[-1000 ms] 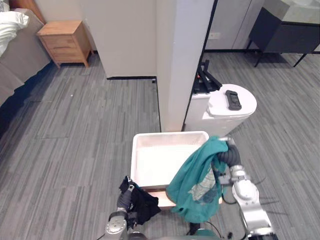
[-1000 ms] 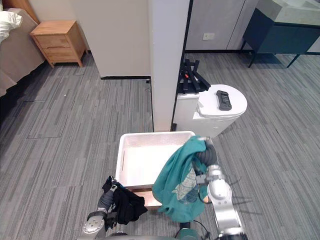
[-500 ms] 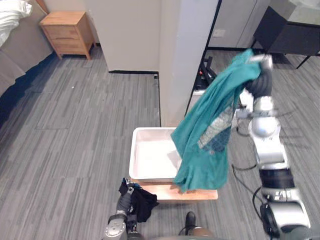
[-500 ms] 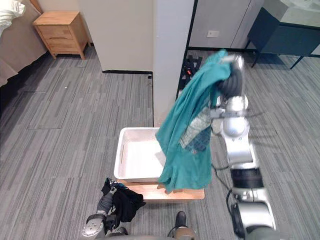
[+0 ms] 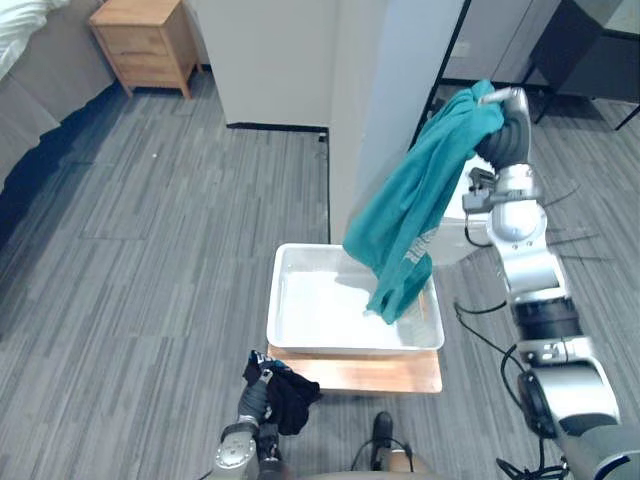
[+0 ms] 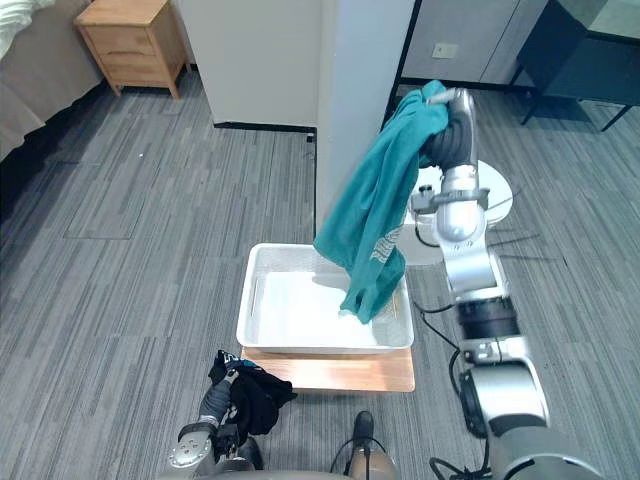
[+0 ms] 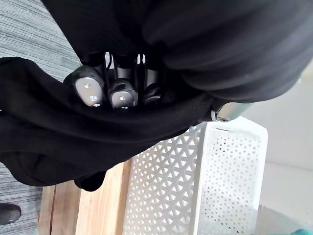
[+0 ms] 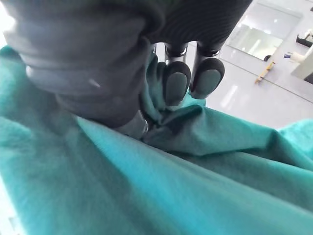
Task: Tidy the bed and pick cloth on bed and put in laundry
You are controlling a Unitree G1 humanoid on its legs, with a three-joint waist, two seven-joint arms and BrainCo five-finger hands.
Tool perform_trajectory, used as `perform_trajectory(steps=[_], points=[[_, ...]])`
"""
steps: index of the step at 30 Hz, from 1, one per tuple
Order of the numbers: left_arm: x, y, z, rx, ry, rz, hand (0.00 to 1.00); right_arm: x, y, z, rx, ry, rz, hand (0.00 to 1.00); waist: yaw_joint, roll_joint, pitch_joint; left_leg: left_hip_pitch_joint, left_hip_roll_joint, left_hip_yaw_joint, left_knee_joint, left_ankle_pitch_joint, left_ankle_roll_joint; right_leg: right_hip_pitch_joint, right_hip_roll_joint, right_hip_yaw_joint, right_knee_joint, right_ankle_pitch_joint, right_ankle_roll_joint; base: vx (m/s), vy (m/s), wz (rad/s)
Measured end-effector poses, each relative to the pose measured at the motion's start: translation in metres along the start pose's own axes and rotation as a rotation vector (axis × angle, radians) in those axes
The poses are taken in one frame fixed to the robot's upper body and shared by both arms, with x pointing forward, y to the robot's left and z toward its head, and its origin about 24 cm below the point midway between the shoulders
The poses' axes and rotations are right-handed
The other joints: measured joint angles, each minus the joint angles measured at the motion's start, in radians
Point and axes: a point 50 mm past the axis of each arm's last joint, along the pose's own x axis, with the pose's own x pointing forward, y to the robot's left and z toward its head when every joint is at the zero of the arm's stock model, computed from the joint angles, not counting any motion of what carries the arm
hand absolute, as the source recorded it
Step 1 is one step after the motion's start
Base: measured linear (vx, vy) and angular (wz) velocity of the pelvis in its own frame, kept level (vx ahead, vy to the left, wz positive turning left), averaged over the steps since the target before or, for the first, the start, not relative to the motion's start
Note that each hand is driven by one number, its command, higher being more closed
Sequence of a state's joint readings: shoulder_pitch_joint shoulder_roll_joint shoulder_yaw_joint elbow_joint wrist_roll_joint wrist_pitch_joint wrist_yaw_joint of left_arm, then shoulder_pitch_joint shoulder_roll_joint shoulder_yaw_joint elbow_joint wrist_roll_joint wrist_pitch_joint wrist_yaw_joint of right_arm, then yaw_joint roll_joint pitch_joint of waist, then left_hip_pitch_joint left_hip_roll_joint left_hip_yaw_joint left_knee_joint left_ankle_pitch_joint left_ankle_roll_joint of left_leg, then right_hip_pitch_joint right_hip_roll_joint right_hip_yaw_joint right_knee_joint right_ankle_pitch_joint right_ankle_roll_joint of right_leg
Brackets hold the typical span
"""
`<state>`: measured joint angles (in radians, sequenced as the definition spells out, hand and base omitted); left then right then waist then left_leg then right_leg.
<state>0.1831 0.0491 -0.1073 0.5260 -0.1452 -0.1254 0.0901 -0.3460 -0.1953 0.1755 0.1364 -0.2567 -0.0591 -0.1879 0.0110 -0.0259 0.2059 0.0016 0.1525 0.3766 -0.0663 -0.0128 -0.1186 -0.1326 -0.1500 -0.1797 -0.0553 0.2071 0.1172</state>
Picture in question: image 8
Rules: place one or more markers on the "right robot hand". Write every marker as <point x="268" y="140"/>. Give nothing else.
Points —
<point x="85" y="61"/>

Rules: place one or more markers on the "green cloth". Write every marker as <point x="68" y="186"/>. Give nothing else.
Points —
<point x="146" y="171"/>

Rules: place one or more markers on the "yellow stick tool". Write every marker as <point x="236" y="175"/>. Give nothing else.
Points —
<point x="265" y="72"/>

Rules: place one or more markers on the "glass panel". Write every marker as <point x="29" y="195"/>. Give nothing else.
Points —
<point x="262" y="29"/>

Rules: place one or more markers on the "white bottle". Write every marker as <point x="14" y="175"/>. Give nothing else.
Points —
<point x="297" y="56"/>

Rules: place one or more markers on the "white cabinet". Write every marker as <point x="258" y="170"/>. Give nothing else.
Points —
<point x="303" y="71"/>

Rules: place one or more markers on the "black office chair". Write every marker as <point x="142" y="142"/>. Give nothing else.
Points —
<point x="304" y="39"/>

